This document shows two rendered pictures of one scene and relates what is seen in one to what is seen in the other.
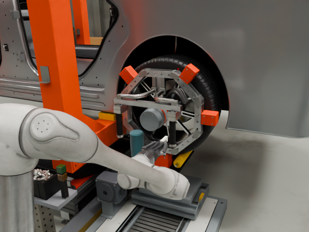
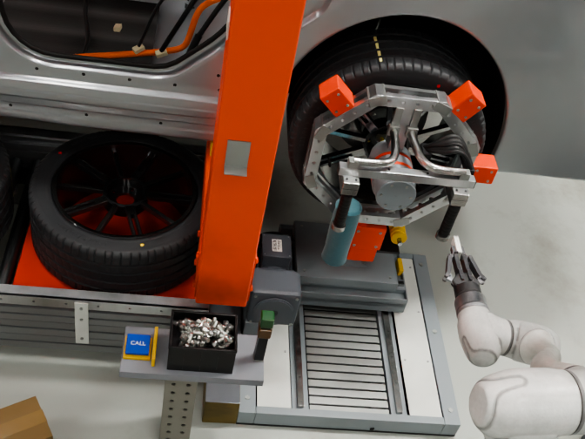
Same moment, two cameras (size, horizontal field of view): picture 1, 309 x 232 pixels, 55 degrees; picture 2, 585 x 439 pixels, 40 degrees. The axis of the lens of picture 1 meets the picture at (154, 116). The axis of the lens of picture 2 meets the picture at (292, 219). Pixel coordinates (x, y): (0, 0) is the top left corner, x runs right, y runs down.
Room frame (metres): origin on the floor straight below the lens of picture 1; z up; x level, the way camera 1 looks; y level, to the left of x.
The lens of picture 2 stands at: (0.25, 1.41, 2.48)
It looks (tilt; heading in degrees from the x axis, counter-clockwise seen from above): 44 degrees down; 324
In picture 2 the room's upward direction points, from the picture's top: 13 degrees clockwise
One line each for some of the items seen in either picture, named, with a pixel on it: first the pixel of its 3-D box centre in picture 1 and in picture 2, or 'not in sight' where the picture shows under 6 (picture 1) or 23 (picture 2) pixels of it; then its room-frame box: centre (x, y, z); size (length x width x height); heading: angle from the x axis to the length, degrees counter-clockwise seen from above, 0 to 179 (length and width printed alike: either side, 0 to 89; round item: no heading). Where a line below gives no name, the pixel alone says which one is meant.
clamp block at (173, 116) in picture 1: (174, 114); (457, 190); (1.53, -0.11, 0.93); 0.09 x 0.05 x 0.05; 155
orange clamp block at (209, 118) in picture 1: (209, 118); (480, 168); (1.65, -0.33, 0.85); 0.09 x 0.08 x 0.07; 65
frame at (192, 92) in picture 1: (161, 112); (389, 159); (1.78, -0.04, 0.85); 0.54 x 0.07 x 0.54; 65
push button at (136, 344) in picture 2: not in sight; (137, 345); (1.62, 0.86, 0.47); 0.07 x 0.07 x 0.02; 65
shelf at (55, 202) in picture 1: (40, 191); (193, 355); (1.55, 0.71, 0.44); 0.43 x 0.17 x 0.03; 65
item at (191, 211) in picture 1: (171, 193); (339, 266); (1.94, -0.11, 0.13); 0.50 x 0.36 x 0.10; 65
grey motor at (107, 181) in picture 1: (121, 184); (270, 280); (1.88, 0.25, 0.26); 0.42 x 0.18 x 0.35; 155
